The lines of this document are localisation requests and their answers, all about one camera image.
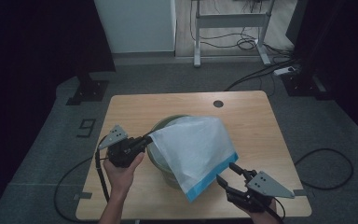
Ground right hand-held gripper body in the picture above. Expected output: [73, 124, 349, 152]
[226, 170, 296, 214]

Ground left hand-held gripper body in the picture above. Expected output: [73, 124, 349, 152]
[98, 124, 146, 169]

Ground green plastic bucket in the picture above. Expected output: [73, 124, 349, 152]
[146, 114, 194, 190]

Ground white blue-edged plastic bag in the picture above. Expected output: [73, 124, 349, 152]
[148, 116, 240, 203]

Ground person's left hand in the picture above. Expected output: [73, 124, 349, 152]
[103, 151, 145, 196]

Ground person's right hand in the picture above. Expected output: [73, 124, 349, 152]
[238, 199, 280, 223]

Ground black stand base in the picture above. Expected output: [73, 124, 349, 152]
[65, 72, 110, 106]
[280, 72, 335, 101]

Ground white power strip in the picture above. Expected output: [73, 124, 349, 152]
[272, 65, 296, 77]

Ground white cabinet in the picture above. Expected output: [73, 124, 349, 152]
[93, 0, 177, 54]

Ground dark curtain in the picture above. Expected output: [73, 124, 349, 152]
[287, 0, 358, 144]
[0, 0, 117, 224]

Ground left hand-held gripper cable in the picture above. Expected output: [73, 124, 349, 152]
[54, 133, 111, 224]

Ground hand-held gripper cable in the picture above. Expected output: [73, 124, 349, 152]
[54, 133, 111, 224]
[260, 195, 287, 224]

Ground right hand-held gripper cable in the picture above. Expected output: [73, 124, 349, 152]
[260, 195, 287, 224]

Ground black looped floor cable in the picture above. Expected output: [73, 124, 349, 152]
[294, 147, 354, 191]

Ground thick black floor cables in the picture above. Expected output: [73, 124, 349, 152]
[223, 57, 301, 92]

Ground thin black cable bundle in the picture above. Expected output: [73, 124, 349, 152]
[188, 0, 293, 54]

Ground grey metal stand frame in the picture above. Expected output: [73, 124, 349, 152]
[192, 0, 276, 68]

